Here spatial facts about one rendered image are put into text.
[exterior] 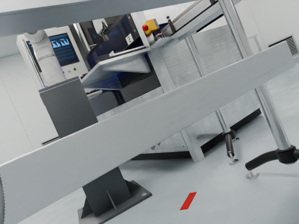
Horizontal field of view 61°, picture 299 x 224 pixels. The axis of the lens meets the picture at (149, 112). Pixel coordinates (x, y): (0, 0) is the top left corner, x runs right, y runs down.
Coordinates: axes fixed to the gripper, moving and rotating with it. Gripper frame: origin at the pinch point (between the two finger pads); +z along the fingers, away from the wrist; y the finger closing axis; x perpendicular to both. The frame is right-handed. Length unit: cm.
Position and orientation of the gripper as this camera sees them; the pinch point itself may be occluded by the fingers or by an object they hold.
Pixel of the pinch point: (105, 38)
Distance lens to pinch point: 180.6
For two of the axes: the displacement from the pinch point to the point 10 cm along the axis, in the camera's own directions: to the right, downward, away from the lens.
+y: -5.0, 1.7, 8.5
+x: -7.7, 3.6, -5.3
